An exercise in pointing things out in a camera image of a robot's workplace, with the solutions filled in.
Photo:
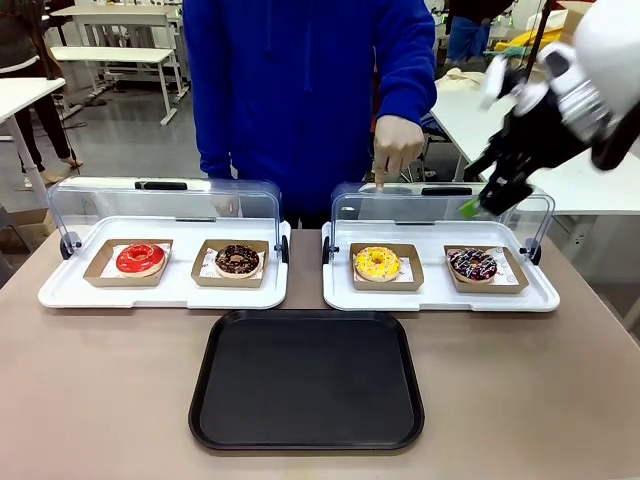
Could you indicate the bystander in dark clothes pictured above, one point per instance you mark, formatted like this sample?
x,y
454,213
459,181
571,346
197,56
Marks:
x,y
25,55

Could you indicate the clear display case lid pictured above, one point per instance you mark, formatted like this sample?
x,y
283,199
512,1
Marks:
x,y
400,205
165,202

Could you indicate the brown cardboard box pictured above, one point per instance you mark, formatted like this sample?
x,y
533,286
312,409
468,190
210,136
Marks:
x,y
30,220
575,15

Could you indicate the red glazed donut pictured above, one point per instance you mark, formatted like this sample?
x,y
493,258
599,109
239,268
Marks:
x,y
127,262

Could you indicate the beige cloth bag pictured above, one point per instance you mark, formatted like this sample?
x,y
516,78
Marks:
x,y
462,80

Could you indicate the white table with white legs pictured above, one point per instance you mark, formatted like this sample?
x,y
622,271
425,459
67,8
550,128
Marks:
x,y
20,95
120,11
110,54

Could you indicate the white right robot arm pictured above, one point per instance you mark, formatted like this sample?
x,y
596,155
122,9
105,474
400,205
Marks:
x,y
607,55

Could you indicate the white printed paper liner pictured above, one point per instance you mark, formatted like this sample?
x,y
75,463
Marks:
x,y
110,270
507,272
207,271
407,272

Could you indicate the person's right forearm blue sleeve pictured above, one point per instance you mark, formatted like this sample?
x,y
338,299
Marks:
x,y
215,145

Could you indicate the person's left hand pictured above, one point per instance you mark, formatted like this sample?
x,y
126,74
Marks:
x,y
397,142

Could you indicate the bystander in blue trousers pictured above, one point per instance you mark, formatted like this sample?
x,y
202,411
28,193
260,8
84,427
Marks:
x,y
467,35

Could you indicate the yellow glazed sprinkled donut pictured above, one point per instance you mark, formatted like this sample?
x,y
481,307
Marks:
x,y
367,265

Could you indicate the black rectangular serving tray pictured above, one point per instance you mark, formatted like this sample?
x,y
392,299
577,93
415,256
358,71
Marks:
x,y
305,380

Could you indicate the white display case base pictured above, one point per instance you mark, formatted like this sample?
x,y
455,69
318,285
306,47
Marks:
x,y
440,301
165,297

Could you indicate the person's left forearm blue sleeve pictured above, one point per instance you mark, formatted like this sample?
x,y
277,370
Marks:
x,y
407,85

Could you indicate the brown cardboard food boat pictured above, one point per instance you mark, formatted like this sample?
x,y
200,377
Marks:
x,y
387,286
100,277
230,282
510,287

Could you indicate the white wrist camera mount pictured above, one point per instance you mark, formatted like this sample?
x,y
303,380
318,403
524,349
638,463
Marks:
x,y
495,80

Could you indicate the yellow bag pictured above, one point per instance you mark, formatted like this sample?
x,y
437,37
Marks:
x,y
530,42

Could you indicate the chocolate donut with light sprinkles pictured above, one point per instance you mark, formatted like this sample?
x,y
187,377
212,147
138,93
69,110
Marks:
x,y
225,265

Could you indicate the person torso in blue hoodie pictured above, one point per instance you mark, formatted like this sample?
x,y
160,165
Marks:
x,y
295,90

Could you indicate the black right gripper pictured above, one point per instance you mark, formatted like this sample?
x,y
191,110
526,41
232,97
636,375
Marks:
x,y
540,135

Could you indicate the large white table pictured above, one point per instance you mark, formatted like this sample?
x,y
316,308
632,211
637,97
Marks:
x,y
590,185

